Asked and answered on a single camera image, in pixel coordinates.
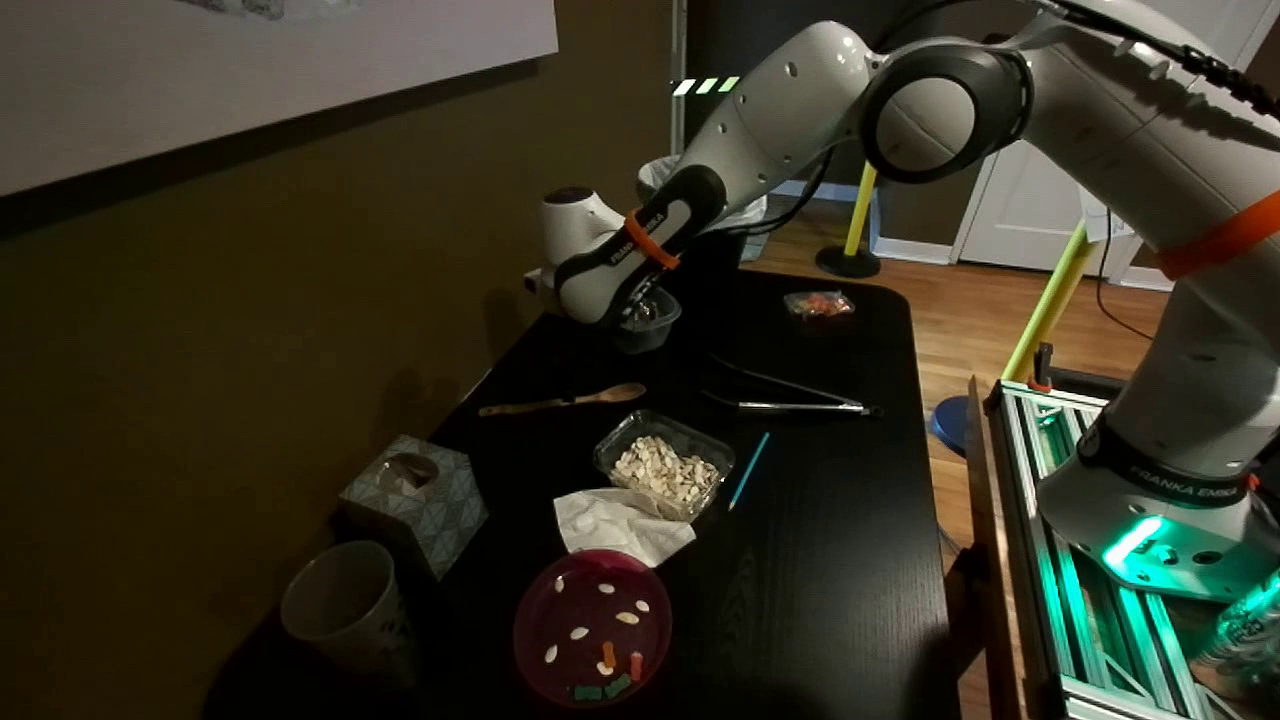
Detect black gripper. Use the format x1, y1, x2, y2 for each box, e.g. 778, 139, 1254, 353
591, 264, 679, 334

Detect wooden spoon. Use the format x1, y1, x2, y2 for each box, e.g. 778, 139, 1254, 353
474, 381, 651, 424

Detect clear rectangular container with popcorn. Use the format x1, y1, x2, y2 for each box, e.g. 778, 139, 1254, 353
587, 409, 741, 530

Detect small snack packet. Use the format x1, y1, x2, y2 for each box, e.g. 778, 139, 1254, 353
779, 286, 859, 325

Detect long metal tongs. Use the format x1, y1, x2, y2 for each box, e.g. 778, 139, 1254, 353
706, 350, 879, 424

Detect thin blue straw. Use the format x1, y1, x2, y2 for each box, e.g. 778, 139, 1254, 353
725, 424, 778, 517

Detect white paper napkin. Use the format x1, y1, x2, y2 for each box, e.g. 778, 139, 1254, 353
549, 479, 706, 575

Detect yellow pole on black base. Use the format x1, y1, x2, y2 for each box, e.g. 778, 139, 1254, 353
812, 156, 889, 286

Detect patterned tissue box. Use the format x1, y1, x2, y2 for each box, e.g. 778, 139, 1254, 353
333, 433, 493, 583

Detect red bowl with candies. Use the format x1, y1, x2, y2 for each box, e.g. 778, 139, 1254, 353
508, 543, 679, 712

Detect blue round disc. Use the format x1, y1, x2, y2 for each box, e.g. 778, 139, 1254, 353
924, 392, 987, 459

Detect grey paper cup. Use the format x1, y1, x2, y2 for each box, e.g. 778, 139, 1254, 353
278, 536, 414, 688

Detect yellow-green slanted bar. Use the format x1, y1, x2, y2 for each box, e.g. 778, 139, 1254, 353
998, 215, 1099, 392

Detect wooden base board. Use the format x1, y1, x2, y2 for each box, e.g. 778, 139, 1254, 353
963, 377, 1039, 720

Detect white wall board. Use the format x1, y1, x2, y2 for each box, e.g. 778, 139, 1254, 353
0, 0, 563, 206

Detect aluminium profile base frame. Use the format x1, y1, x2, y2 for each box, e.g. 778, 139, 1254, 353
985, 377, 1280, 720

